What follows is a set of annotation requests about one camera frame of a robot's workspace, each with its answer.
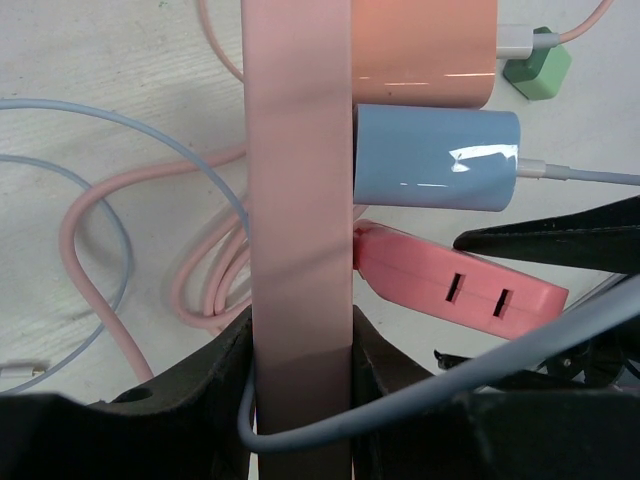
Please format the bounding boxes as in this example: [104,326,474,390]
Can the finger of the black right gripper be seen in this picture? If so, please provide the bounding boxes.
[453,196,639,275]

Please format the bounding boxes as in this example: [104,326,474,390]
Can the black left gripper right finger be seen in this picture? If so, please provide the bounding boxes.
[349,304,640,480]

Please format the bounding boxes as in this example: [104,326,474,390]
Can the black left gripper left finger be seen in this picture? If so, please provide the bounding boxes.
[1,309,253,479]

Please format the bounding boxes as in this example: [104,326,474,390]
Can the pink socket adapter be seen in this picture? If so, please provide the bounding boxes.
[353,220,568,340]

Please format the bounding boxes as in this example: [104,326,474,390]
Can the green plug adapter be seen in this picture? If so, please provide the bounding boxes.
[502,46,572,101]

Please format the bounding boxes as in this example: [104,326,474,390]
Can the blue charger plug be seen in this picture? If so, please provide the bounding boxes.
[353,104,521,212]

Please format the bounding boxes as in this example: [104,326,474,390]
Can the orange charger plug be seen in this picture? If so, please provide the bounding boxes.
[352,0,498,108]

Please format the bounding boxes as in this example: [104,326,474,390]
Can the pink power strip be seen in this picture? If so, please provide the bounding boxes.
[241,1,353,435]

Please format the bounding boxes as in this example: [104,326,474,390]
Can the light blue usb cable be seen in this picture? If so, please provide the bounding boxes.
[0,98,640,451]

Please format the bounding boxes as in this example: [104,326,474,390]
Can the thick pink power cord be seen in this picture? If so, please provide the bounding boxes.
[58,147,256,384]

